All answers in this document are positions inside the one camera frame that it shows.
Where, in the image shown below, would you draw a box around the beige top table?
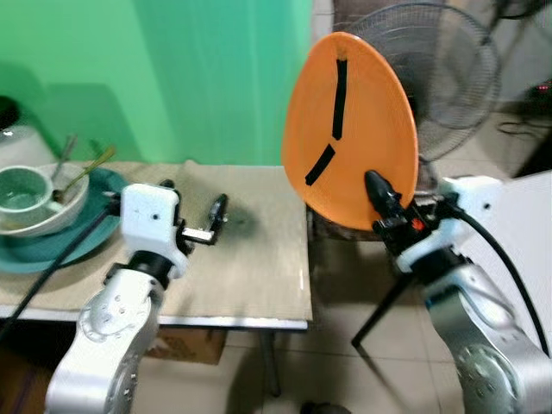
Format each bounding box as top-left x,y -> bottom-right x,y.
0,160 -> 313,399

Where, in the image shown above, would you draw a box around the black slanted stand leg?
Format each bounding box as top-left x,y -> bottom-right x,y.
351,269 -> 417,348

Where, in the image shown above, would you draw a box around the white table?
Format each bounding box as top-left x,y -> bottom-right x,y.
499,170 -> 552,350

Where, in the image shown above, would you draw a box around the teal plate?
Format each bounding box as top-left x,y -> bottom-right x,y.
0,166 -> 132,275

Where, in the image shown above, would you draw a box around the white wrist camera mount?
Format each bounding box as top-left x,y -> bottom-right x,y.
119,183 -> 187,261
399,176 -> 505,270

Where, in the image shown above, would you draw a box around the white bowl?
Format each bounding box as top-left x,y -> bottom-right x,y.
0,162 -> 91,239

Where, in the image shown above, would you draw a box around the orange plate with black tape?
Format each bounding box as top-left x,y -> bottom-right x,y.
282,32 -> 421,231

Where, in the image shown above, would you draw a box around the glass jar with black lid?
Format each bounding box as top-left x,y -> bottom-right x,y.
0,97 -> 41,170

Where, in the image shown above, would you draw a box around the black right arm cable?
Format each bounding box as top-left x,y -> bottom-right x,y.
447,205 -> 552,356

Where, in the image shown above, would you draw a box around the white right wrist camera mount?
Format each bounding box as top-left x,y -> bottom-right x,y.
399,176 -> 505,270

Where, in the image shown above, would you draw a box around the black standing fan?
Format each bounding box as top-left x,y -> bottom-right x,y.
332,3 -> 502,186

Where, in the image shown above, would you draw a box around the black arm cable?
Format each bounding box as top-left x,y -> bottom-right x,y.
447,205 -> 552,356
0,203 -> 120,339

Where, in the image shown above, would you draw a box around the brown cardboard box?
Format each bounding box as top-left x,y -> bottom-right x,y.
145,327 -> 228,366

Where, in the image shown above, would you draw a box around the pale green cup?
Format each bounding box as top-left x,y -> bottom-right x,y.
0,166 -> 54,230

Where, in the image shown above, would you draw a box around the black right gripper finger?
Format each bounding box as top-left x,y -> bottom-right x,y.
364,171 -> 404,221

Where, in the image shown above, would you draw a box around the grey metal spoon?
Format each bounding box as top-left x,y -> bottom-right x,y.
50,134 -> 80,189

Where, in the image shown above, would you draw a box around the green backdrop cloth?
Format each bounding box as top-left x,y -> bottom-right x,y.
0,0 -> 314,166

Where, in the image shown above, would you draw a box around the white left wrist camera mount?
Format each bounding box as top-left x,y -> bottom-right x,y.
119,183 -> 187,261

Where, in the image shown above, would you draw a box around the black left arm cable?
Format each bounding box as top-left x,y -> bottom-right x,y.
0,203 -> 120,339

